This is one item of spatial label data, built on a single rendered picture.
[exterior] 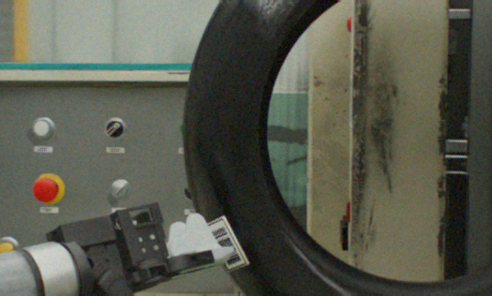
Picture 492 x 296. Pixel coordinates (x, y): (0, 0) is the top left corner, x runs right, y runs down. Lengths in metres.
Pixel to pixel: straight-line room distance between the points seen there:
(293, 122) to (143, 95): 8.35
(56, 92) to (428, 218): 0.67
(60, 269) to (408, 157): 0.67
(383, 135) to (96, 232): 0.58
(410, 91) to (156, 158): 0.49
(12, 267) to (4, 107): 0.89
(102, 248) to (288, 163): 9.10
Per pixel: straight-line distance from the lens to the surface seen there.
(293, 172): 10.39
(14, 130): 2.09
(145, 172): 2.05
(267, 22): 1.38
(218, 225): 1.40
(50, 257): 1.25
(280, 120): 10.38
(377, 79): 1.76
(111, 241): 1.31
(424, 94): 1.76
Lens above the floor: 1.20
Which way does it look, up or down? 3 degrees down
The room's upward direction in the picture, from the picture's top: straight up
